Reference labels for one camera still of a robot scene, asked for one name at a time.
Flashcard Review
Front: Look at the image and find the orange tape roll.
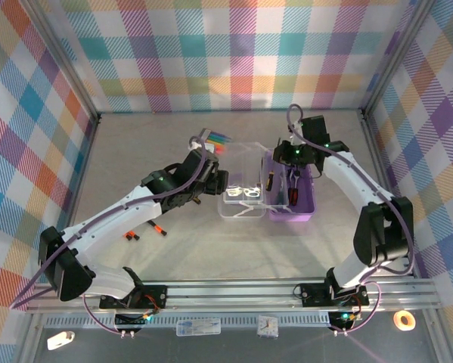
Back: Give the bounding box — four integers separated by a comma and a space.
393, 310, 417, 333

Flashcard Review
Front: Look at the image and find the small white plastic object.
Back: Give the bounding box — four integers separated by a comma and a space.
46, 330, 76, 351

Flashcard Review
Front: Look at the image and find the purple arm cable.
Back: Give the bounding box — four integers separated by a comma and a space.
10, 135, 210, 336
287, 103, 416, 337

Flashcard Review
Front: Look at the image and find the aluminium frame post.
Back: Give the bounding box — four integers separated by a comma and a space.
359, 0, 438, 119
20, 0, 102, 132

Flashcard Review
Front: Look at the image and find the purple plastic toolbox base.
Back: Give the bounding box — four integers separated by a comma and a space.
262, 147, 318, 223

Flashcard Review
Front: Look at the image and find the pack of coloured markers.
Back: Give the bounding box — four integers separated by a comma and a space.
197, 127, 231, 156

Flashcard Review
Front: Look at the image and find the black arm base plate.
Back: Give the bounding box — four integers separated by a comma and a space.
99, 285, 169, 309
299, 283, 369, 307

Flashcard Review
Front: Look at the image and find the small black controller board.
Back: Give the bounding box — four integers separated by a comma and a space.
114, 312, 151, 330
330, 312, 363, 330

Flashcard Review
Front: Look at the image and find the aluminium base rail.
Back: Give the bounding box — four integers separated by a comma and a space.
25, 278, 441, 315

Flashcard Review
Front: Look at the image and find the small square clock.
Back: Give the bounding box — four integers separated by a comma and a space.
256, 315, 279, 338

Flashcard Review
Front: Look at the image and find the grey slotted cable duct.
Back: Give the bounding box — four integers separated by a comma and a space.
44, 315, 363, 330

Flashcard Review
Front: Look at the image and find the clear plastic toolbox lid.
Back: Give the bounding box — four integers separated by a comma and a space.
219, 141, 269, 221

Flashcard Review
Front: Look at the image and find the aluminium table edge rail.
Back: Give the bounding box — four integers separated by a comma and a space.
59, 113, 103, 243
358, 111, 424, 281

